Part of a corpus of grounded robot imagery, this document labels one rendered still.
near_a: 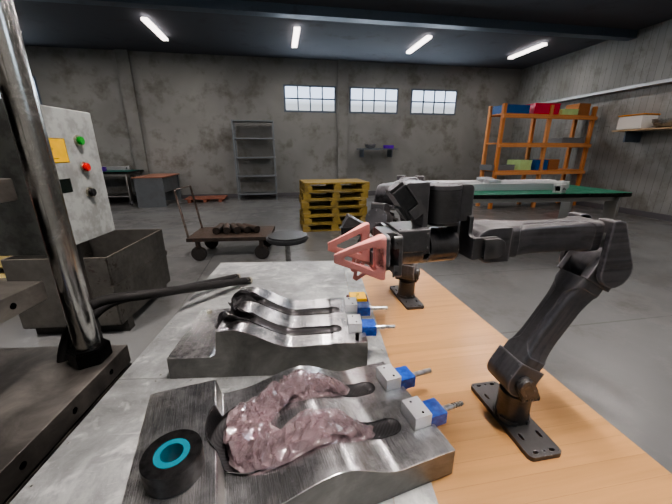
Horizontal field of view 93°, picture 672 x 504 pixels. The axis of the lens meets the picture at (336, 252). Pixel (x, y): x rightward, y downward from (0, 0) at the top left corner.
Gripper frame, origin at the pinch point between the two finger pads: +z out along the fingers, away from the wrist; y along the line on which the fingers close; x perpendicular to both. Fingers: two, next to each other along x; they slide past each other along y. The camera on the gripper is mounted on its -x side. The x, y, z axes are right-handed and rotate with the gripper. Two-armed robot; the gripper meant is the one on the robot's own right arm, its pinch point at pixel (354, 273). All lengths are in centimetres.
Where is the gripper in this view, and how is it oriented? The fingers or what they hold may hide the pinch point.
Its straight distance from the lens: 93.2
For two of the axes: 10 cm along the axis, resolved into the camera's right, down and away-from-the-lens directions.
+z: -4.9, 8.4, 2.4
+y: 0.5, 3.0, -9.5
